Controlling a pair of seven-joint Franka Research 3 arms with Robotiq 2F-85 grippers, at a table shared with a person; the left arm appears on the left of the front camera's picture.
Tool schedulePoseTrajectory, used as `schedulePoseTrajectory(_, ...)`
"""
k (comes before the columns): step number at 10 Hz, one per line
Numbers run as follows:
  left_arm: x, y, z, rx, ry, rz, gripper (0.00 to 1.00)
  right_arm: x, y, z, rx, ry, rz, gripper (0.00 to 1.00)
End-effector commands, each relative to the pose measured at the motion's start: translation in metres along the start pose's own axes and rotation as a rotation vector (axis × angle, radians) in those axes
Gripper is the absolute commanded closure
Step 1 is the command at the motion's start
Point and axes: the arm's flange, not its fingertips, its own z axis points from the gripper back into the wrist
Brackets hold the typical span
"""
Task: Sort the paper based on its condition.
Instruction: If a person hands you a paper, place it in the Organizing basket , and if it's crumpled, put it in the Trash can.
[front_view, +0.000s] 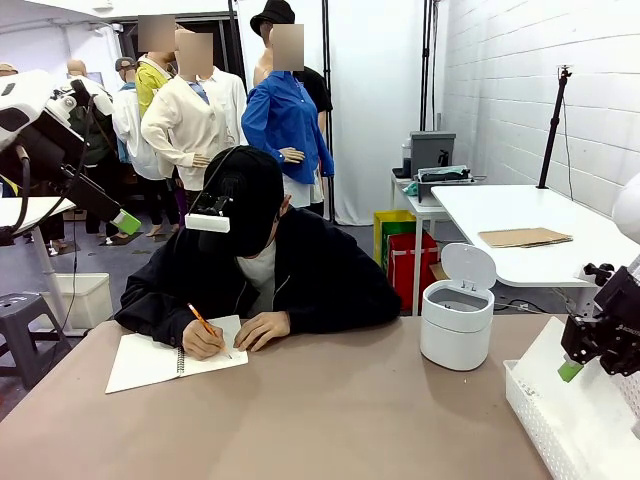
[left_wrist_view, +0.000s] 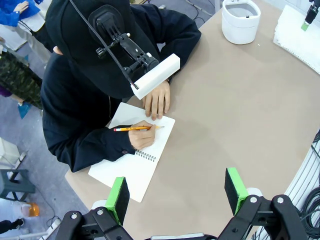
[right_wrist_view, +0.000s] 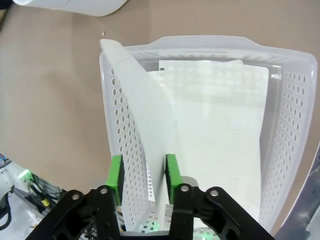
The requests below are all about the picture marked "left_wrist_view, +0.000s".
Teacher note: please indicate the orange pencil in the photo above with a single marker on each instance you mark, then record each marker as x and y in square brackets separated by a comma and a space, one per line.
[135, 128]

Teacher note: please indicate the person's right hand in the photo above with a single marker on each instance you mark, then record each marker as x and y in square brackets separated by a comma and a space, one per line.
[142, 137]

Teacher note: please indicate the person in black jacket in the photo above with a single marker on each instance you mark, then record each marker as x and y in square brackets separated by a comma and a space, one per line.
[75, 112]

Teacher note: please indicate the orange translucent container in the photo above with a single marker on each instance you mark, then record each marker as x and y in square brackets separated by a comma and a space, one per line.
[32, 209]

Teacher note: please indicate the black cap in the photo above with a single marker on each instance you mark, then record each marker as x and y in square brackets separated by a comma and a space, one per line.
[72, 37]

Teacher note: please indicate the person's left forearm black sleeve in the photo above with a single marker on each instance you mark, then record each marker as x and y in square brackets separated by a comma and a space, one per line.
[183, 37]

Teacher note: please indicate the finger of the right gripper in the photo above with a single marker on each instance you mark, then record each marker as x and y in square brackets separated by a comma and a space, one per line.
[310, 17]

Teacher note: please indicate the black head camera mount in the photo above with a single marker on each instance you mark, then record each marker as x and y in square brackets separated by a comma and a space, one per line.
[130, 47]

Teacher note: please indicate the person's left hand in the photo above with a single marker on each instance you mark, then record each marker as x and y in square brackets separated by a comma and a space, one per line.
[157, 100]

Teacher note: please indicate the white paper stack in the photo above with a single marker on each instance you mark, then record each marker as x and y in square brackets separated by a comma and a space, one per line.
[292, 30]

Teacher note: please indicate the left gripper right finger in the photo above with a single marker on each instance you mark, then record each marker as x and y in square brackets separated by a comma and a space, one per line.
[235, 192]

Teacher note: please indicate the person's right forearm black sleeve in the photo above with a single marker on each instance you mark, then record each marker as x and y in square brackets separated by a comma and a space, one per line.
[100, 147]

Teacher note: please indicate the white perforated plastic basket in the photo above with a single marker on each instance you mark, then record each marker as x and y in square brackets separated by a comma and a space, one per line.
[277, 41]

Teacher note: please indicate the white spiral notebook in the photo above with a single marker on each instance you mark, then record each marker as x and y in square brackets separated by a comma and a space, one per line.
[135, 177]

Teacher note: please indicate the white plastic crate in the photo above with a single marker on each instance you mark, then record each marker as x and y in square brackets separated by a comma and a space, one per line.
[7, 152]

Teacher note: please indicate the white lidded trash bin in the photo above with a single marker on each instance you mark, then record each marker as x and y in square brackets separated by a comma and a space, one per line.
[237, 32]

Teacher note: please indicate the white head camera box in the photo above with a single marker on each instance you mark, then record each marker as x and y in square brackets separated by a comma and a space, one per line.
[157, 75]

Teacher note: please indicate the grey plastic stool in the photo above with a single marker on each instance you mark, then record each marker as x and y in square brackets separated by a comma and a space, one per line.
[15, 187]

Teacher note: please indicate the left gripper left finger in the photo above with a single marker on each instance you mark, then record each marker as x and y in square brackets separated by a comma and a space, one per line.
[117, 200]

